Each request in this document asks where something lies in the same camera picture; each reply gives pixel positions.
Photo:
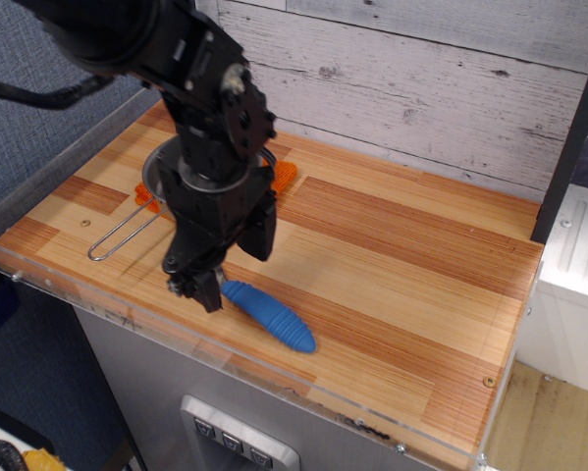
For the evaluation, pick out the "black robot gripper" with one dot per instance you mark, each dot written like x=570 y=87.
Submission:
x=209 y=221

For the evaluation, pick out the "blue handled metal spoon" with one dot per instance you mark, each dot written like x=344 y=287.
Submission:
x=274 y=316

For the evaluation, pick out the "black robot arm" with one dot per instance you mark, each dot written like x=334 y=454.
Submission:
x=216 y=173

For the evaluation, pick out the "orange knitted cloth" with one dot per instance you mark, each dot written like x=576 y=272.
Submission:
x=149 y=192

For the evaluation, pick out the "silver toy fridge cabinet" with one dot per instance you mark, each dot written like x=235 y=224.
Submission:
x=176 y=392

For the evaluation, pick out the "clear acrylic table guard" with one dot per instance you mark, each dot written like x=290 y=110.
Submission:
x=412 y=277

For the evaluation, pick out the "grey ice dispenser panel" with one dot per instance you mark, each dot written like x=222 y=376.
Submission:
x=237 y=437

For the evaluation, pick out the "yellow object bottom left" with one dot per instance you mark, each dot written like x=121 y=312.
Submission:
x=42 y=460

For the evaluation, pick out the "white grooved side counter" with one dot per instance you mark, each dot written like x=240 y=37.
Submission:
x=553 y=337

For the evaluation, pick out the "black vertical post right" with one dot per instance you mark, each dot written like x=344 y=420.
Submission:
x=563 y=172

